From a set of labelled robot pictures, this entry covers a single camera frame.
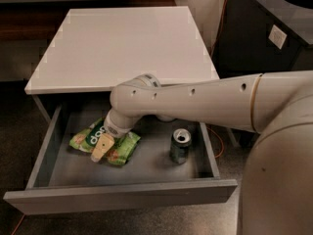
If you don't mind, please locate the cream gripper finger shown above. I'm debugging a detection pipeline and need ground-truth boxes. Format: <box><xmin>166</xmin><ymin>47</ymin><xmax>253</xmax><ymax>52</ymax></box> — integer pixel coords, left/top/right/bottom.
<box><xmin>91</xmin><ymin>133</ymin><xmax>114</xmax><ymax>163</ymax></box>

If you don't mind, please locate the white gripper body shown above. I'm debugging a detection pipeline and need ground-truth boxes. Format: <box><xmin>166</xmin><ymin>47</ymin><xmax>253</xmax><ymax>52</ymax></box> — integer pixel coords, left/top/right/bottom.
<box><xmin>104</xmin><ymin>108</ymin><xmax>143</xmax><ymax>138</ymax></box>

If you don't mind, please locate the green rice chip bag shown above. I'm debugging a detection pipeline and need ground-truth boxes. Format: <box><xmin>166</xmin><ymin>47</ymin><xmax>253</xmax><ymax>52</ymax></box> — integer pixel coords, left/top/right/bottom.
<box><xmin>69</xmin><ymin>117</ymin><xmax>140</xmax><ymax>165</ymax></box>

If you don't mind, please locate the grey top drawer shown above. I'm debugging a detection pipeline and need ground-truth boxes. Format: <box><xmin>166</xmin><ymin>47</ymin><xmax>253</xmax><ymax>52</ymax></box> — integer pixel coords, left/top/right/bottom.
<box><xmin>4</xmin><ymin>95</ymin><xmax>238</xmax><ymax>215</ymax></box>

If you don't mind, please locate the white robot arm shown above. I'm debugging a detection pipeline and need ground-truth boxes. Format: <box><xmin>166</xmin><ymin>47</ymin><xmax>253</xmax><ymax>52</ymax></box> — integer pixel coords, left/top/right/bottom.
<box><xmin>104</xmin><ymin>70</ymin><xmax>313</xmax><ymax>235</ymax></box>

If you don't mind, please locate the grey drawer cabinet white top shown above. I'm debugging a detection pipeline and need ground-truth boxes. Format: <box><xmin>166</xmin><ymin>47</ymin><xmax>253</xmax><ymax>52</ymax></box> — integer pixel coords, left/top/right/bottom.
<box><xmin>24</xmin><ymin>6</ymin><xmax>218</xmax><ymax>96</ymax></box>

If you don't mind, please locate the black counter cabinet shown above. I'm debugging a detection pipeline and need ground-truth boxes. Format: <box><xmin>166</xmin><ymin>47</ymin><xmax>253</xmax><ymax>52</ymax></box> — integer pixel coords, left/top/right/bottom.
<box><xmin>212</xmin><ymin>0</ymin><xmax>313</xmax><ymax>78</ymax></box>

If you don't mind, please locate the white bowl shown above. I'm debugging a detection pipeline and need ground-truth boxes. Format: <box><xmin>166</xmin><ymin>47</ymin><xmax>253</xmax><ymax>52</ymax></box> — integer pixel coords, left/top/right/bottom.
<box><xmin>156</xmin><ymin>116</ymin><xmax>175</xmax><ymax>122</ymax></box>

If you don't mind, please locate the green soda can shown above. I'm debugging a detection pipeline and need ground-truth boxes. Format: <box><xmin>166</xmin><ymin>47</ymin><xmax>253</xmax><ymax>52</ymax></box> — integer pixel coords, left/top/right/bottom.
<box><xmin>169</xmin><ymin>128</ymin><xmax>192</xmax><ymax>165</ymax></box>

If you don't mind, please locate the dark wooden bench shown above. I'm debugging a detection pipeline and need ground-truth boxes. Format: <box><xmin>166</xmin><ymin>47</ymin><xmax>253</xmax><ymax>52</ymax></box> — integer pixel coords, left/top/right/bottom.
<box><xmin>0</xmin><ymin>0</ymin><xmax>176</xmax><ymax>41</ymax></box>

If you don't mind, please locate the orange cable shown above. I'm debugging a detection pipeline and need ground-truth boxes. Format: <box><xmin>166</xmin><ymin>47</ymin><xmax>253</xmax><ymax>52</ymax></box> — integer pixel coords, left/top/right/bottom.
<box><xmin>10</xmin><ymin>0</ymin><xmax>240</xmax><ymax>235</ymax></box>

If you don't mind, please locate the white wall socket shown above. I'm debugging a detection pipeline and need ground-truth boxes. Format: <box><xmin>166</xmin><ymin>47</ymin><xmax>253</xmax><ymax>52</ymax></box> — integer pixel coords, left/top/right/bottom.
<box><xmin>269</xmin><ymin>25</ymin><xmax>287</xmax><ymax>49</ymax></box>

